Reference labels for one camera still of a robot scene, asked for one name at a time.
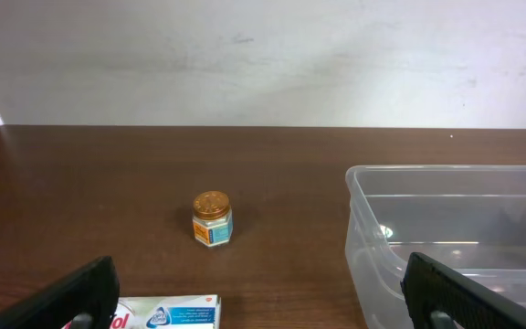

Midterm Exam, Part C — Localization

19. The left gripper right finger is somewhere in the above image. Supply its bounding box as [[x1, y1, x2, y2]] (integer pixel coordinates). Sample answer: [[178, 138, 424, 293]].
[[401, 252, 526, 329]]

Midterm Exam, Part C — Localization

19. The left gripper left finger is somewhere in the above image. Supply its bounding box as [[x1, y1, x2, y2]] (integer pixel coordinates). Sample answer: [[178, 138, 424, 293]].
[[0, 256, 120, 329]]

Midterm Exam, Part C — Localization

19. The white Panadol box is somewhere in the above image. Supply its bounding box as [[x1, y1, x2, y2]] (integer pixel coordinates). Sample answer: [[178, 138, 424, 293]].
[[61, 293, 223, 329]]

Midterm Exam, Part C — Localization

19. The clear plastic container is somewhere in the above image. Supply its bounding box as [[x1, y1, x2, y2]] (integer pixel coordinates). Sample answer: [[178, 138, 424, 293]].
[[345, 165, 526, 329]]

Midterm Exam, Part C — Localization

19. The gold lid small jar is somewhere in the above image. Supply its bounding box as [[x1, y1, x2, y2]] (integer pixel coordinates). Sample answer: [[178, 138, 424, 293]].
[[193, 191, 234, 248]]

